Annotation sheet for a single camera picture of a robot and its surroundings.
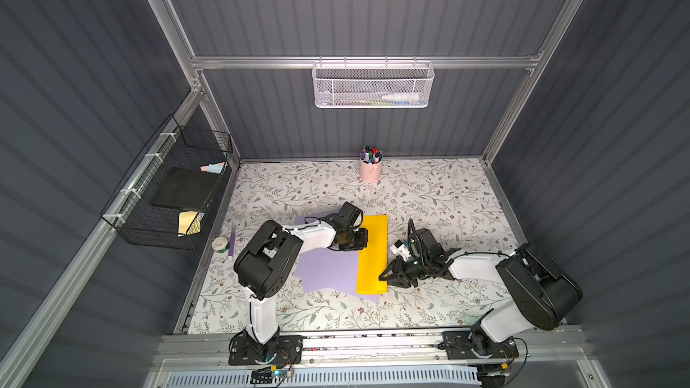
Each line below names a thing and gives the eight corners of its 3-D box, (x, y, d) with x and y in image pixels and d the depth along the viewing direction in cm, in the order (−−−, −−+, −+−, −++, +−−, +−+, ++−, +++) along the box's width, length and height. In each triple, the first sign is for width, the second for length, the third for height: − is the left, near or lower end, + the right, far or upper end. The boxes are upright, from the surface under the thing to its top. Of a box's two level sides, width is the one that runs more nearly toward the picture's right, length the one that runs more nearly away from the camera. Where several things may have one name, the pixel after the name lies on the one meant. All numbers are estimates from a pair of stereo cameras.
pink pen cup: (360, 183, 115) (360, 160, 104) (359, 169, 120) (360, 145, 109) (380, 183, 115) (383, 160, 104) (379, 169, 120) (382, 145, 109)
